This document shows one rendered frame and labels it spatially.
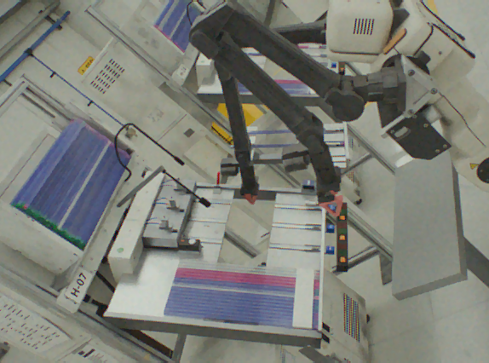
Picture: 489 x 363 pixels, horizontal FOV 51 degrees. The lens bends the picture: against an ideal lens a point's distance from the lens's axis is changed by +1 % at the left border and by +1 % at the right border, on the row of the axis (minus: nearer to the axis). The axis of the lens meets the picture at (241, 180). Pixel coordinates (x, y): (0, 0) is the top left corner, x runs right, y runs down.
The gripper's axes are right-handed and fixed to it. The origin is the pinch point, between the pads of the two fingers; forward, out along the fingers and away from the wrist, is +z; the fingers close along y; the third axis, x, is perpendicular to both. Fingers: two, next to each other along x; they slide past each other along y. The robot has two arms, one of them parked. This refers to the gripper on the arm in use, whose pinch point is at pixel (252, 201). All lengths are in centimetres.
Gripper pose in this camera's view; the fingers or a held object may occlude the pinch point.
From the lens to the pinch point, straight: 208.8
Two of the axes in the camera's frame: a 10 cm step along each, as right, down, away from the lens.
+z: 1.4, 7.7, 6.2
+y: -1.4, 6.4, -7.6
